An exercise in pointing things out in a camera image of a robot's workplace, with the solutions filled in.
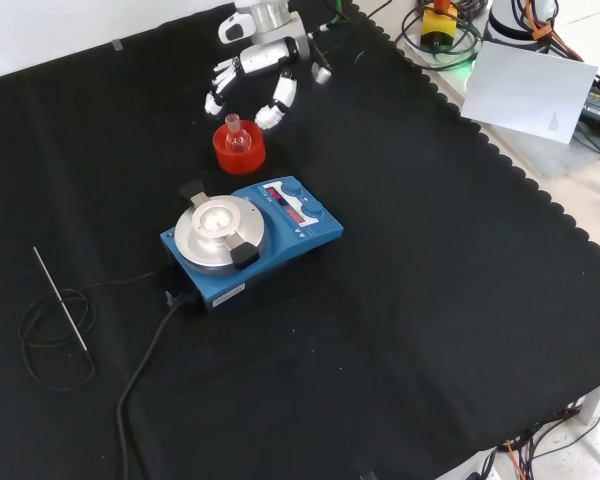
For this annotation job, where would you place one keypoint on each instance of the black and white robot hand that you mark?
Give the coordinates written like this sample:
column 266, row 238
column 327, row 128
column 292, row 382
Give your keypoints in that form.
column 265, row 55

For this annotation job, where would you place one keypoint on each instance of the clear round-bottom flask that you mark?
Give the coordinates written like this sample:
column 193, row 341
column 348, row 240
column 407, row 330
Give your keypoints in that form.
column 238, row 140

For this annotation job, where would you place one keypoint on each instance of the clear tape strip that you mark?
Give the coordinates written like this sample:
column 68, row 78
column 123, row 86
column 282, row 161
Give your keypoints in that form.
column 116, row 45

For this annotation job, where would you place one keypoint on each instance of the yellow stop button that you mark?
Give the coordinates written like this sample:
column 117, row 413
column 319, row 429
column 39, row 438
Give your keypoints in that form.
column 439, row 24

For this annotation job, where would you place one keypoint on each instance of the heater with blue base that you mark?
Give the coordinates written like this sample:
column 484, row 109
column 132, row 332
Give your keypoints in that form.
column 300, row 230

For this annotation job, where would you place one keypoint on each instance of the pale board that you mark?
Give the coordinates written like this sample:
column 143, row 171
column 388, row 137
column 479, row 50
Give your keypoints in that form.
column 525, row 90

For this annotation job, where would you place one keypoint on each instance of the black bench cloth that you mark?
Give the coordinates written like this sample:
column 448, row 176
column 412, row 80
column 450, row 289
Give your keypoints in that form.
column 430, row 280

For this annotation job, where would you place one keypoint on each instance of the thin metal probe rod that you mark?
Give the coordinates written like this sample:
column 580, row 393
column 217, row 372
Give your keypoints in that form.
column 60, row 296

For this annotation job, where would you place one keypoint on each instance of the white table leg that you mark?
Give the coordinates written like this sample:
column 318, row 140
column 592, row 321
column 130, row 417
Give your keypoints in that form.
column 596, row 402

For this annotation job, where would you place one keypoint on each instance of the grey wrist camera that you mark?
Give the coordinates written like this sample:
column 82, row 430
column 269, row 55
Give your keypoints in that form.
column 322, row 74

